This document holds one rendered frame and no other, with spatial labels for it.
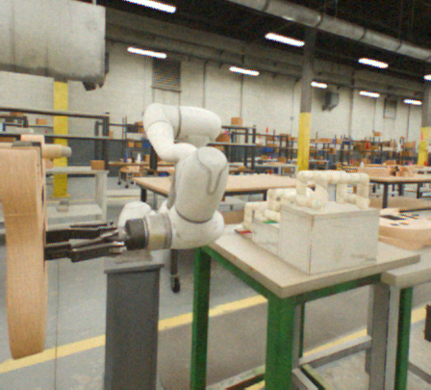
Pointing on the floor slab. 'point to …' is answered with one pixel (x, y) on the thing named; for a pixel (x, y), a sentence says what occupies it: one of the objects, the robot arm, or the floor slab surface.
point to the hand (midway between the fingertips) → (45, 245)
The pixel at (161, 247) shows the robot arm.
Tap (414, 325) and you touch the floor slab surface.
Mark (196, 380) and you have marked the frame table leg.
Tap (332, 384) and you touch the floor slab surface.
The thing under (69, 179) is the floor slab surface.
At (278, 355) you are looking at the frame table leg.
